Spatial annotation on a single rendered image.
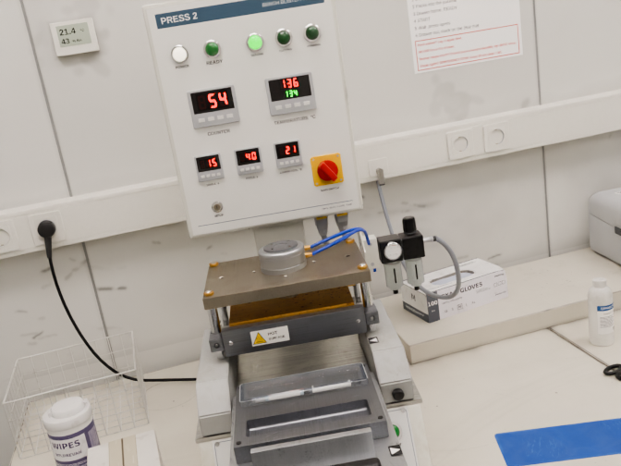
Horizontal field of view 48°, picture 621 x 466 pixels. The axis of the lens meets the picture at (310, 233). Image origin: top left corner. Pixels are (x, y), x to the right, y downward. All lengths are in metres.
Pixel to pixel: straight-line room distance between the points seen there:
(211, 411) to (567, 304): 0.94
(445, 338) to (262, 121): 0.66
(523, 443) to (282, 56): 0.79
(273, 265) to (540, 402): 0.59
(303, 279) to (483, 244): 0.91
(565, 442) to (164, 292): 0.96
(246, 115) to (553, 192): 1.02
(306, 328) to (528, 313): 0.70
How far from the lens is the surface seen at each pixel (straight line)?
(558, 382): 1.50
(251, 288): 1.12
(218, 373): 1.12
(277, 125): 1.27
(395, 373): 1.09
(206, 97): 1.26
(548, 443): 1.32
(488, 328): 1.64
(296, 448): 0.89
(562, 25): 1.98
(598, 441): 1.33
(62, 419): 1.38
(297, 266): 1.16
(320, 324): 1.12
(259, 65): 1.26
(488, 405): 1.42
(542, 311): 1.70
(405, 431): 1.10
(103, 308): 1.75
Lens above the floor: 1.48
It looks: 16 degrees down
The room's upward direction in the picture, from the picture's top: 9 degrees counter-clockwise
